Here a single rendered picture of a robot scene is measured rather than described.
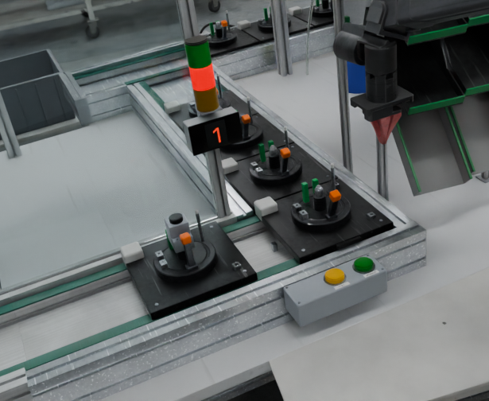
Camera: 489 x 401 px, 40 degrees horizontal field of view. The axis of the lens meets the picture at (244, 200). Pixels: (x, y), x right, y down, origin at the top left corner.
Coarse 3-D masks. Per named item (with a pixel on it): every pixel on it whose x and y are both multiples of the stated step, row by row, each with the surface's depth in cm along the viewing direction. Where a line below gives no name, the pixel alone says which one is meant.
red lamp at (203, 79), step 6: (210, 66) 142; (192, 72) 142; (198, 72) 142; (204, 72) 142; (210, 72) 142; (192, 78) 143; (198, 78) 142; (204, 78) 142; (210, 78) 143; (192, 84) 144; (198, 84) 143; (204, 84) 143; (210, 84) 143; (198, 90) 144; (204, 90) 144
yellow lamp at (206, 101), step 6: (210, 90) 144; (216, 90) 146; (198, 96) 145; (204, 96) 144; (210, 96) 145; (216, 96) 146; (198, 102) 146; (204, 102) 145; (210, 102) 145; (216, 102) 146; (198, 108) 147; (204, 108) 146; (210, 108) 146; (216, 108) 147
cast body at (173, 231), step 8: (176, 216) 143; (184, 216) 145; (168, 224) 143; (176, 224) 143; (184, 224) 143; (168, 232) 146; (176, 232) 143; (184, 232) 144; (176, 240) 143; (192, 240) 144; (176, 248) 143
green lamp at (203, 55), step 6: (186, 48) 140; (192, 48) 139; (198, 48) 139; (204, 48) 139; (192, 54) 140; (198, 54) 139; (204, 54) 140; (210, 54) 142; (192, 60) 140; (198, 60) 140; (204, 60) 140; (210, 60) 142; (192, 66) 141; (198, 66) 141; (204, 66) 141
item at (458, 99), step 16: (400, 48) 159; (416, 48) 159; (432, 48) 157; (400, 64) 156; (416, 64) 156; (432, 64) 156; (400, 80) 153; (416, 80) 153; (432, 80) 153; (448, 80) 153; (416, 96) 151; (432, 96) 151; (448, 96) 150; (464, 96) 148; (416, 112) 148
